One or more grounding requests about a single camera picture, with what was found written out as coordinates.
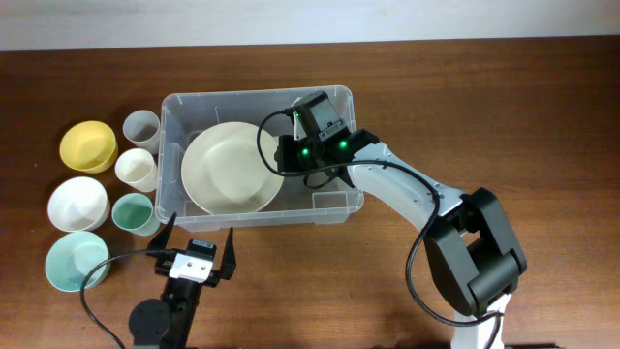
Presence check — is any green cup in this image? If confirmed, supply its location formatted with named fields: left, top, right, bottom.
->
left=111, top=193, right=160, bottom=237

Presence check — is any cream cup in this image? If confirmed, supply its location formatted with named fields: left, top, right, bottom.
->
left=114, top=148, right=158, bottom=193

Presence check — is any white bowl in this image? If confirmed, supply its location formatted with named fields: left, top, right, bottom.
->
left=47, top=176, right=111, bottom=233

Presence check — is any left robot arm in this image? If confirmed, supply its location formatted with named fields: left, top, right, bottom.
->
left=129, top=216, right=236, bottom=349

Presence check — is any mint green bowl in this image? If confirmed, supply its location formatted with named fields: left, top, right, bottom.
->
left=45, top=231, right=110, bottom=293

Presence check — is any beige plate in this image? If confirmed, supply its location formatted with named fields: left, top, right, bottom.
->
left=181, top=121, right=284, bottom=215

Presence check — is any yellow bowl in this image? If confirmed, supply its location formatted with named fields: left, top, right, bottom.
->
left=59, top=120, right=118, bottom=174

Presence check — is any grey cup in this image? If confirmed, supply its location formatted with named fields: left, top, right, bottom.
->
left=122, top=110, right=161, bottom=154

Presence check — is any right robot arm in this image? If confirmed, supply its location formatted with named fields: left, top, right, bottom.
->
left=272, top=91, right=527, bottom=348

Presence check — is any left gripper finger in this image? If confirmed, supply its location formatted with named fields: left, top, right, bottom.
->
left=220, top=227, right=236, bottom=280
left=147, top=212, right=177, bottom=251

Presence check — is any clear plastic storage bin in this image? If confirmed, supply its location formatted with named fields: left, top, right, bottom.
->
left=154, top=86, right=364, bottom=232

